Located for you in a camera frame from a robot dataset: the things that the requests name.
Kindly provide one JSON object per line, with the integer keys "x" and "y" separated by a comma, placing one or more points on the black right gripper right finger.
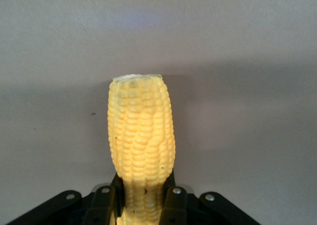
{"x": 178, "y": 205}

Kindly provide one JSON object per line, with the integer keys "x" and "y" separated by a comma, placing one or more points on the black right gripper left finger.
{"x": 99, "y": 205}

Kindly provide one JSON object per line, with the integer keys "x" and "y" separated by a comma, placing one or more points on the yellow corn cob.
{"x": 141, "y": 135}

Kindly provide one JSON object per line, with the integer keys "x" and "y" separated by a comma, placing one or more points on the brown table cover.
{"x": 49, "y": 61}

